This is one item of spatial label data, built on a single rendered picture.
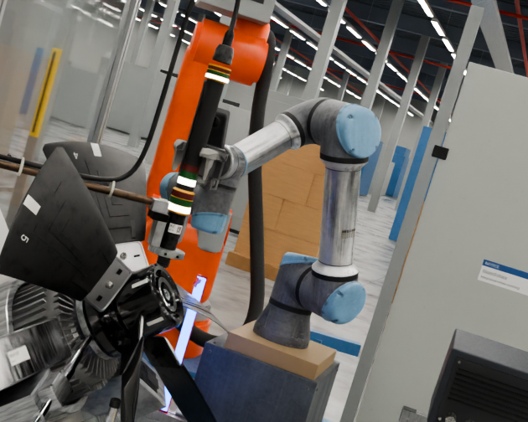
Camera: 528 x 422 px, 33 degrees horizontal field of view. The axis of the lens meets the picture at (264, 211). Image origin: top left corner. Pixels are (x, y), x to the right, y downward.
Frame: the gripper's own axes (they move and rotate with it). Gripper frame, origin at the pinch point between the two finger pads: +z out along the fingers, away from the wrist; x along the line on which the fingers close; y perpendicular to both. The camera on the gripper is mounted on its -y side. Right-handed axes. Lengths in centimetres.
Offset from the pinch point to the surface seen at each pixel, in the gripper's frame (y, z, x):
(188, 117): -1, -381, 116
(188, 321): 40, -37, -1
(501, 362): 25, -33, -68
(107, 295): 28.0, 13.6, 2.8
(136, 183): 10.4, -7.8, 10.8
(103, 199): 14.4, 0.1, 13.4
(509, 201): -9, -182, -70
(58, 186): 10.8, 28.4, 10.6
